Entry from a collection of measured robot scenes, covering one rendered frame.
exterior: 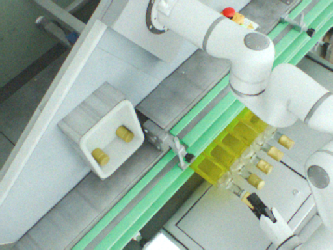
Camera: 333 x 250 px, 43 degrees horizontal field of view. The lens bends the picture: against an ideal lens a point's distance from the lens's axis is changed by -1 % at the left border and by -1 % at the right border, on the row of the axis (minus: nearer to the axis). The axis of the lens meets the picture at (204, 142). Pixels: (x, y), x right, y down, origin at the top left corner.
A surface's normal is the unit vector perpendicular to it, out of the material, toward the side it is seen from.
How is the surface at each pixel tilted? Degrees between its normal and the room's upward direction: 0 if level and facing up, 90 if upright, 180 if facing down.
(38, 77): 90
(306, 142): 91
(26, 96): 90
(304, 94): 91
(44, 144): 0
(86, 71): 0
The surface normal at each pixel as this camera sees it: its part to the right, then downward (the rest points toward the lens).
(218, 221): -0.06, -0.49
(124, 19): 0.76, 0.56
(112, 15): -0.37, -0.11
